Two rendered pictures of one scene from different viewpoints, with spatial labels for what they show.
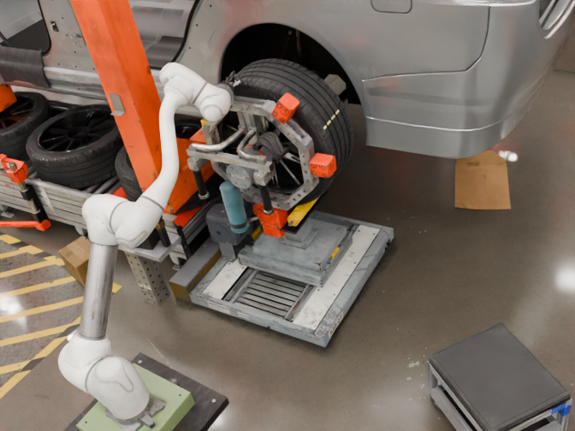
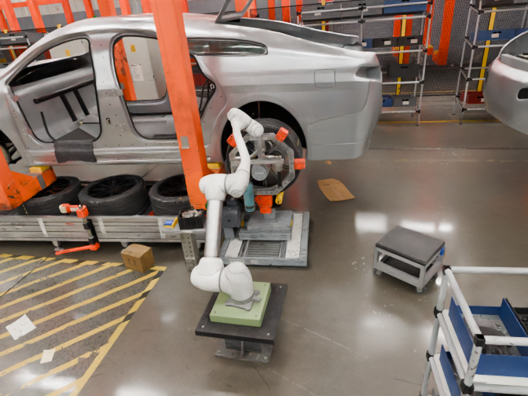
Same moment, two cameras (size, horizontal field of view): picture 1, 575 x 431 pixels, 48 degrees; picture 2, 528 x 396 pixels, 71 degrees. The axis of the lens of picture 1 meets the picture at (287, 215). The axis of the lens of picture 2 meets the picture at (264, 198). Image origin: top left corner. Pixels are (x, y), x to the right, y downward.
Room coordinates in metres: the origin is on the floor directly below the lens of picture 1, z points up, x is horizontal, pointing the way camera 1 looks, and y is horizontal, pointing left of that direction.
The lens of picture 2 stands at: (-0.13, 1.39, 2.04)
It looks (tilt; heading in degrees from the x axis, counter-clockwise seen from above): 27 degrees down; 333
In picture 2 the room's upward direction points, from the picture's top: 5 degrees counter-clockwise
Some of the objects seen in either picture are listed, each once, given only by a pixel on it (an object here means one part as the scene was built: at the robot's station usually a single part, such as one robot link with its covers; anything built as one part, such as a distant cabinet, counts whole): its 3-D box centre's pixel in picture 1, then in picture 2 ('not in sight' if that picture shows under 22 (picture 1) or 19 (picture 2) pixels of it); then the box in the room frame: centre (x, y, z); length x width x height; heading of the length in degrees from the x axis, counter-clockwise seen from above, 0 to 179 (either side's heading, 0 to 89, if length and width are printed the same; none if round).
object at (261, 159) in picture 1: (256, 138); (270, 149); (2.30, 0.06, 1.03); 0.19 x 0.18 x 0.11; 143
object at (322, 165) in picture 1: (323, 165); (299, 163); (2.27, -0.19, 0.85); 0.09 x 0.08 x 0.07; 53
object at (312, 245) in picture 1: (296, 221); (269, 209); (2.59, -0.04, 0.32); 0.40 x 0.30 x 0.28; 53
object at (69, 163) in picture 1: (83, 144); (115, 196); (3.72, 1.19, 0.39); 0.66 x 0.66 x 0.24
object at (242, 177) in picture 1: (251, 163); (261, 168); (2.40, 0.11, 0.85); 0.21 x 0.14 x 0.14; 143
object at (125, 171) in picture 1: (175, 164); (184, 196); (3.26, 0.58, 0.39); 0.66 x 0.66 x 0.24
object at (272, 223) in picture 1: (277, 213); (265, 200); (2.48, 0.04, 0.48); 0.16 x 0.12 x 0.17; 143
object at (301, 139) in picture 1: (259, 154); (262, 165); (2.45, 0.07, 0.85); 0.54 x 0.07 x 0.54; 53
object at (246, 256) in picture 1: (295, 248); (266, 226); (2.61, -0.01, 0.13); 0.50 x 0.36 x 0.10; 53
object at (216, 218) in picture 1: (242, 217); (234, 214); (2.80, 0.24, 0.26); 0.42 x 0.18 x 0.35; 143
